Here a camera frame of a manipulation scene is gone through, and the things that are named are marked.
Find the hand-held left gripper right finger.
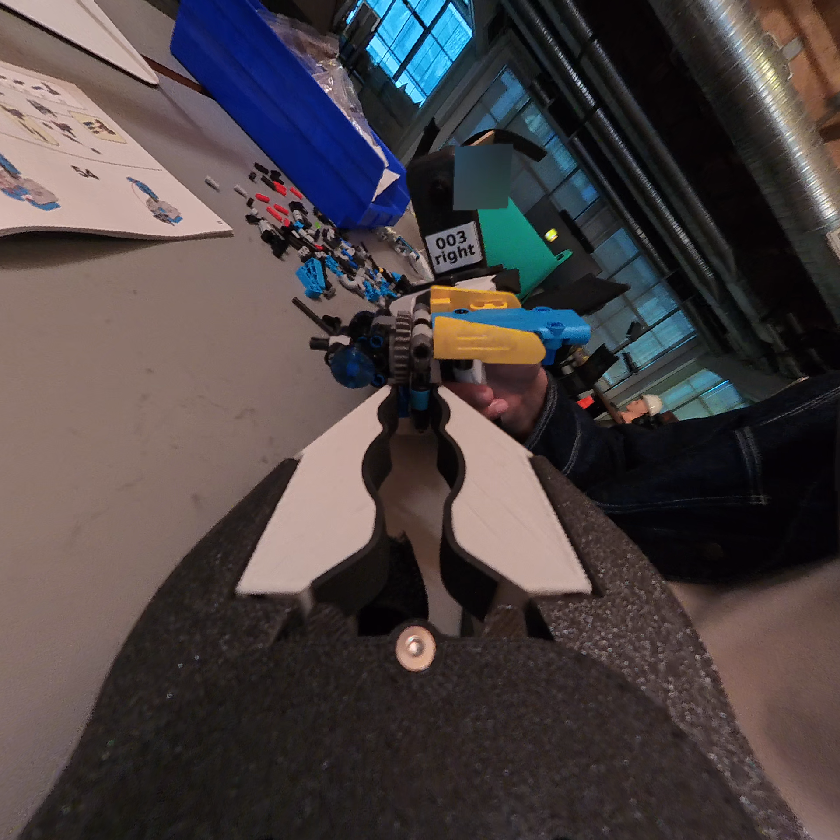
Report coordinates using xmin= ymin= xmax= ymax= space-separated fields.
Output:
xmin=437 ymin=384 xmax=594 ymax=618

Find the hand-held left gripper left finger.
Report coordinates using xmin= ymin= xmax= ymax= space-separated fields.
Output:
xmin=237 ymin=384 xmax=397 ymax=611

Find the yellow blue brick assembly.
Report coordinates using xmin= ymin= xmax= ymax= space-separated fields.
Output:
xmin=427 ymin=287 xmax=593 ymax=370

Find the black blue brick assembly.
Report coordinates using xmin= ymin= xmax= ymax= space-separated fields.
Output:
xmin=309 ymin=296 xmax=455 ymax=429

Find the person's right forearm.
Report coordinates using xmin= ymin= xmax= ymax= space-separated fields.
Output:
xmin=525 ymin=371 xmax=840 ymax=586

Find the grey desk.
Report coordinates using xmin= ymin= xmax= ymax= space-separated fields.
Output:
xmin=0 ymin=27 xmax=434 ymax=840

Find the person's right hand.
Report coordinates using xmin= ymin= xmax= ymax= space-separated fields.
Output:
xmin=453 ymin=365 xmax=547 ymax=437

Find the green plastic bin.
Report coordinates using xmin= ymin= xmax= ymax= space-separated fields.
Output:
xmin=476 ymin=204 xmax=576 ymax=298

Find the black plastic bin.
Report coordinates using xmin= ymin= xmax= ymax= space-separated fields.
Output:
xmin=525 ymin=269 xmax=632 ymax=319

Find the pile of loose brick parts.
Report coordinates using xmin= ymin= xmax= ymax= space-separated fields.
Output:
xmin=204 ymin=161 xmax=429 ymax=311

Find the black axle rod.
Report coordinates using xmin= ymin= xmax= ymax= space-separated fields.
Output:
xmin=290 ymin=297 xmax=346 ymax=337

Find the blue plastic bin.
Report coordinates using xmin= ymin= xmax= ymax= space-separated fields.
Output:
xmin=171 ymin=0 xmax=412 ymax=232

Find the clear plastic bag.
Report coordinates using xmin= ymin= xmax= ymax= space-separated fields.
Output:
xmin=263 ymin=7 xmax=371 ymax=109

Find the building instruction booklet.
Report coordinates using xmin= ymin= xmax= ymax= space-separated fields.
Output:
xmin=0 ymin=59 xmax=235 ymax=242

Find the white stand base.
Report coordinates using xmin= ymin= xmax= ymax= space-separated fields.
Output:
xmin=0 ymin=0 xmax=161 ymax=88

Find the silver ventilation duct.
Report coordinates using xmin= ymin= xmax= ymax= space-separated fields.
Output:
xmin=650 ymin=0 xmax=840 ymax=263

